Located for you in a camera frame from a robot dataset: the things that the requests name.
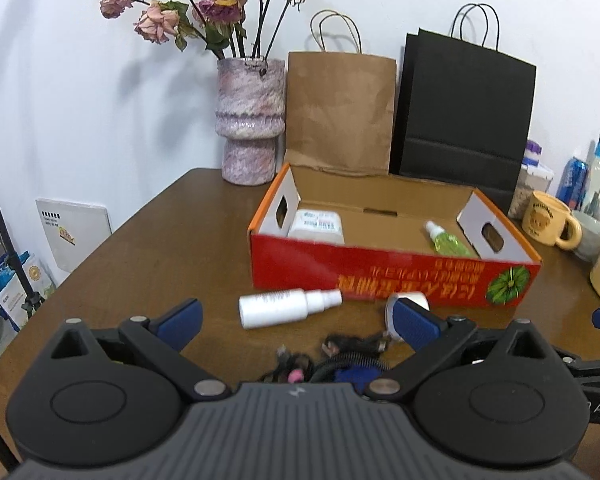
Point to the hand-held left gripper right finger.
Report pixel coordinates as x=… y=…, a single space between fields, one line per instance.
x=415 y=325

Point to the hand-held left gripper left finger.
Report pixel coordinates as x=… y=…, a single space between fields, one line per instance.
x=182 y=321

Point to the red cardboard box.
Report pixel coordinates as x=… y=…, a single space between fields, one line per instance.
x=380 y=275

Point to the white tape roll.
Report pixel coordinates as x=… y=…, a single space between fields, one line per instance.
x=390 y=317

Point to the grey white bowl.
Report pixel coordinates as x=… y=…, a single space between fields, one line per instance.
x=592 y=240

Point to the green spray bottle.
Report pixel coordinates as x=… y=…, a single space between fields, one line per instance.
x=447 y=242

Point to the white spray bottle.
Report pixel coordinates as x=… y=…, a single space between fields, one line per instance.
x=275 y=307

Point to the yellow bear mug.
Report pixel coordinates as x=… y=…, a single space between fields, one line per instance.
x=542 y=220

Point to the white flat board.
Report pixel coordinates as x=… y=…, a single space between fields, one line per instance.
x=85 y=220

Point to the white labelled packet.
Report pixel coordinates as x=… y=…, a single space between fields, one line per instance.
x=315 y=225

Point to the blue drink can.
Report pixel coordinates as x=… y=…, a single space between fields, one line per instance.
x=572 y=180

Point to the white packet gold seal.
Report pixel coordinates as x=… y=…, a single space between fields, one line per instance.
x=37 y=277

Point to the clear plastic jar white lid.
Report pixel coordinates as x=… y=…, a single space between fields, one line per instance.
x=527 y=185

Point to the black tripod stand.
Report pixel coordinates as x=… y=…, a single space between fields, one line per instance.
x=27 y=296

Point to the clear bottle blue label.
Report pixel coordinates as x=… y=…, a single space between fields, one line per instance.
x=599 y=160

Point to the blue white carton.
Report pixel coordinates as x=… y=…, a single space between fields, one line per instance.
x=2 y=290

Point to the purple white small container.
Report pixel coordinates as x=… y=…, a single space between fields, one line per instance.
x=532 y=152

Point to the black paper bag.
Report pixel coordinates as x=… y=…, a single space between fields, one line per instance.
x=465 y=110

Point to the pink mottled ceramic vase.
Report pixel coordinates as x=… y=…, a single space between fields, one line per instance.
x=250 y=110

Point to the brown paper bag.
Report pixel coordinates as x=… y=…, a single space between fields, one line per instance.
x=340 y=110

